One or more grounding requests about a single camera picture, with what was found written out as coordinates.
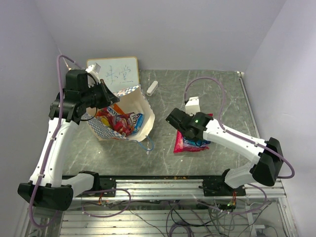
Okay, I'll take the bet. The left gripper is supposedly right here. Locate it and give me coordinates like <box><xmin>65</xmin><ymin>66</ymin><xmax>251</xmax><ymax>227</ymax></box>
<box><xmin>82</xmin><ymin>79</ymin><xmax>120</xmax><ymax>109</ymax></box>

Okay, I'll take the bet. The blue M&M's bag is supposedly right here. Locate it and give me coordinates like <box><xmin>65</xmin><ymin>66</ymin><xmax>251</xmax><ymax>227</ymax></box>
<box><xmin>130</xmin><ymin>113</ymin><xmax>144</xmax><ymax>134</ymax></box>

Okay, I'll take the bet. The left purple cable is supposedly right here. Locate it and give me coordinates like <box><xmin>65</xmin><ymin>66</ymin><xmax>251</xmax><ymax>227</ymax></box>
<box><xmin>27</xmin><ymin>54</ymin><xmax>86</xmax><ymax>228</ymax></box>

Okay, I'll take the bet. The orange yellow snack bag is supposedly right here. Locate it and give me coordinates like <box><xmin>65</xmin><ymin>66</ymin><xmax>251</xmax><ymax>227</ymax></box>
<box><xmin>95</xmin><ymin>104</ymin><xmax>124</xmax><ymax>129</ymax></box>

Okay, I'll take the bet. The checkered paper bag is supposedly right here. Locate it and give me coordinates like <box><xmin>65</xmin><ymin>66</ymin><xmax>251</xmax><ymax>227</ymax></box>
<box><xmin>81</xmin><ymin>85</ymin><xmax>155</xmax><ymax>152</ymax></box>

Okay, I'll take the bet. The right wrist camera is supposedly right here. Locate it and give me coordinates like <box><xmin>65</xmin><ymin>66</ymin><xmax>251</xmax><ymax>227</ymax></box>
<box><xmin>185</xmin><ymin>97</ymin><xmax>200</xmax><ymax>116</ymax></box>

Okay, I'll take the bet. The small whiteboard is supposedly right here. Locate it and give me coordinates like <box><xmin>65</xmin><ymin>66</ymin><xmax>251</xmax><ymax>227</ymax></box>
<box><xmin>87</xmin><ymin>56</ymin><xmax>140</xmax><ymax>92</ymax></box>

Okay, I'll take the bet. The red Skittles bag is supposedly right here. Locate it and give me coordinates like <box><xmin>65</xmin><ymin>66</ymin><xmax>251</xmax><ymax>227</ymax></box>
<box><xmin>111</xmin><ymin>113</ymin><xmax>133</xmax><ymax>137</ymax></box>

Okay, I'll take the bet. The blue red snack bag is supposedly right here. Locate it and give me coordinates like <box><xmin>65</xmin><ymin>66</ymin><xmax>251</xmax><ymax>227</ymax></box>
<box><xmin>182</xmin><ymin>138</ymin><xmax>211</xmax><ymax>149</ymax></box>

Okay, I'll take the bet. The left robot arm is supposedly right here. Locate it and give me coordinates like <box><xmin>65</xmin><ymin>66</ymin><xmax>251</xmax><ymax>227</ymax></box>
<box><xmin>17</xmin><ymin>69</ymin><xmax>119</xmax><ymax>211</ymax></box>

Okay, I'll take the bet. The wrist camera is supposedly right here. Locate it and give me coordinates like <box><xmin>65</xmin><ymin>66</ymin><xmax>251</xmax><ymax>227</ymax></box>
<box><xmin>85</xmin><ymin>63</ymin><xmax>101</xmax><ymax>84</ymax></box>
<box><xmin>185</xmin><ymin>97</ymin><xmax>200</xmax><ymax>116</ymax></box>

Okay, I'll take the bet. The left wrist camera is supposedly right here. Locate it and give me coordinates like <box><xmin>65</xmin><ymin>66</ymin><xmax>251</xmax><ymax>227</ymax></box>
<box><xmin>85</xmin><ymin>63</ymin><xmax>101</xmax><ymax>84</ymax></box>

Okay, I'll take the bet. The white board eraser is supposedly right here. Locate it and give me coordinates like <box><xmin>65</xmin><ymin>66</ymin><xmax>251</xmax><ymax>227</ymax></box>
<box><xmin>146</xmin><ymin>80</ymin><xmax>158</xmax><ymax>96</ymax></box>

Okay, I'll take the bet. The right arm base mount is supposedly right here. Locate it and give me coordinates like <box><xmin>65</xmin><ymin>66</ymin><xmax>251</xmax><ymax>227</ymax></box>
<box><xmin>199</xmin><ymin>175</ymin><xmax>246</xmax><ymax>197</ymax></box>

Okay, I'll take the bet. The red chips bag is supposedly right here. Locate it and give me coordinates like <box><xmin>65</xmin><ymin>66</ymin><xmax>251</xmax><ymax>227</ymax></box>
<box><xmin>166</xmin><ymin>108</ymin><xmax>213</xmax><ymax>153</ymax></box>

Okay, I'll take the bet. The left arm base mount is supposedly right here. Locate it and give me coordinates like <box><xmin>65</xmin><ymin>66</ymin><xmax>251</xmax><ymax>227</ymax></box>
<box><xmin>82</xmin><ymin>175</ymin><xmax>117</xmax><ymax>198</ymax></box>

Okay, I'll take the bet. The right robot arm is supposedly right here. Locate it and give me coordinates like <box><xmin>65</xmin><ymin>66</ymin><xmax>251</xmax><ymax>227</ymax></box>
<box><xmin>166</xmin><ymin>108</ymin><xmax>283</xmax><ymax>196</ymax></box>

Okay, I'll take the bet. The aluminium frame rail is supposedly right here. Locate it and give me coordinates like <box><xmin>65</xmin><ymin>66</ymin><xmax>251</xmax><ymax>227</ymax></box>
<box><xmin>74</xmin><ymin>177</ymin><xmax>286</xmax><ymax>200</ymax></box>

